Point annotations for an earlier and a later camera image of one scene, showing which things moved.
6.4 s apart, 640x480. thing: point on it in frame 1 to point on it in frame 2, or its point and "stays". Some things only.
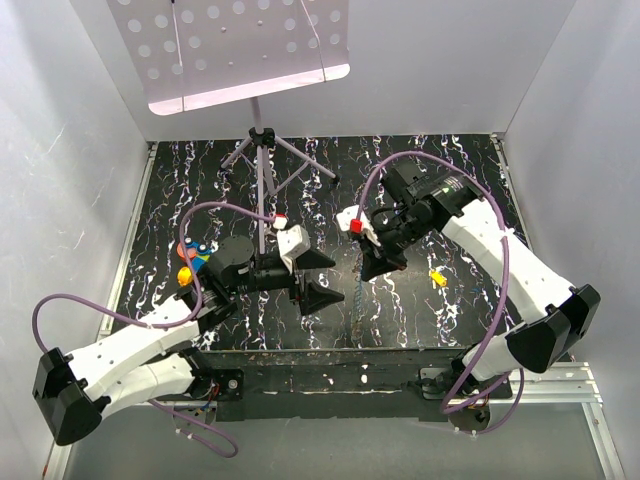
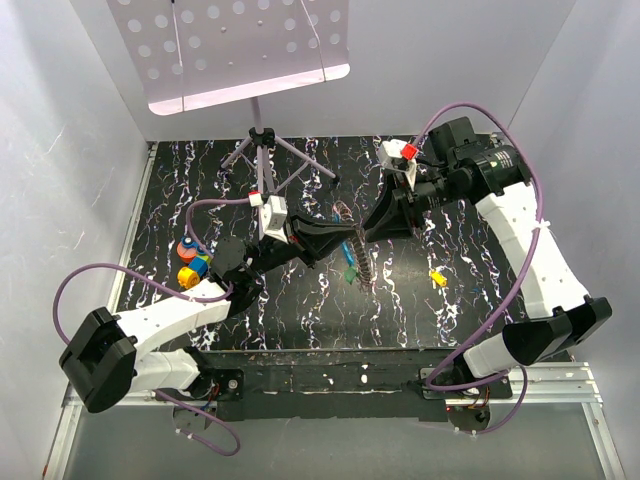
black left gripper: [314, 296] to [310, 240]
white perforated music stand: [188, 54] stays
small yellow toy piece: [439, 278] stays
